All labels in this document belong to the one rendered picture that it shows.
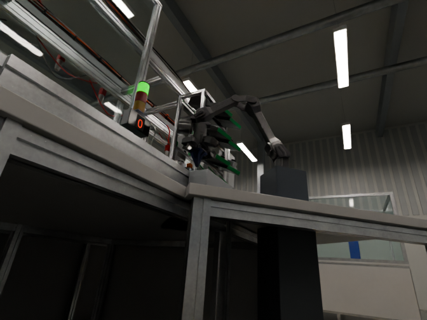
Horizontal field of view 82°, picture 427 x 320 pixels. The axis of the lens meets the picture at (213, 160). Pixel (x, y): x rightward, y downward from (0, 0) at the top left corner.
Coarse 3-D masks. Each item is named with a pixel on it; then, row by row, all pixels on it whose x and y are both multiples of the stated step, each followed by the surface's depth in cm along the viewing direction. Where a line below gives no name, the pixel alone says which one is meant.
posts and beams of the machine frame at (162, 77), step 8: (152, 64) 187; (160, 72) 195; (152, 80) 206; (160, 80) 203; (168, 80) 203; (176, 88) 212; (168, 104) 238; (176, 104) 233; (144, 112) 248; (152, 112) 248; (152, 120) 258; (160, 128) 268; (152, 136) 255; (160, 144) 271
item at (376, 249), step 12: (336, 204) 439; (348, 204) 430; (360, 204) 421; (372, 204) 413; (384, 204) 405; (372, 240) 395; (324, 252) 419; (336, 252) 411; (348, 252) 403; (360, 252) 396; (372, 252) 389; (384, 252) 382; (396, 252) 375
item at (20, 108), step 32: (0, 96) 30; (32, 128) 34; (64, 128) 37; (96, 160) 43; (128, 160) 47; (0, 192) 72; (32, 192) 69; (64, 192) 67; (96, 192) 64; (32, 224) 144; (64, 224) 134; (96, 224) 124; (128, 224) 116; (160, 224) 109
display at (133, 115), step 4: (132, 112) 100; (136, 112) 102; (132, 116) 100; (136, 116) 102; (128, 120) 98; (132, 120) 99; (132, 124) 99; (144, 124) 106; (148, 124) 108; (136, 128) 101; (144, 128) 105; (148, 128) 108; (144, 132) 105; (148, 132) 107
